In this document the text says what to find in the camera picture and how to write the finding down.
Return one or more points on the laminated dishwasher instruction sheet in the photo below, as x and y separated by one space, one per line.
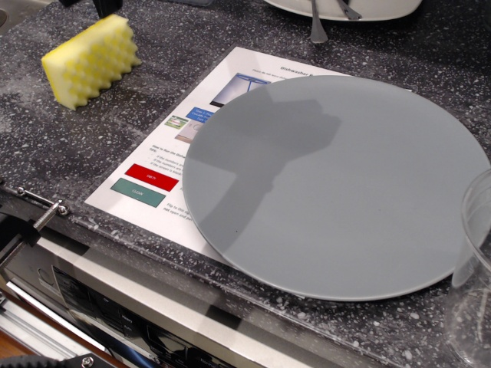
161 153

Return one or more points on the aluminium extrusion rail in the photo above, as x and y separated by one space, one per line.
44 334

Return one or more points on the metal utensil on white plate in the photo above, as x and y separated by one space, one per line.
348 11

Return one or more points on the white plate at top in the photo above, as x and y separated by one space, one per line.
355 10

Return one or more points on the round grey plate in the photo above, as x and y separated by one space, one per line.
448 159

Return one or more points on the yellow foam sponge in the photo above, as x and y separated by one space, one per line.
79 69

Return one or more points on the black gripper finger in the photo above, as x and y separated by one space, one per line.
107 7
68 2

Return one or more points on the clear plastic cup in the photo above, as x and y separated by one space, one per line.
467 320

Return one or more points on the metal spoon handle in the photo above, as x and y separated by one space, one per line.
318 34

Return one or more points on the stainless steel dishwasher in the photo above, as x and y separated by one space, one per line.
148 315

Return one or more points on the black bracket with screw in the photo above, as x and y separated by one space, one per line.
88 360

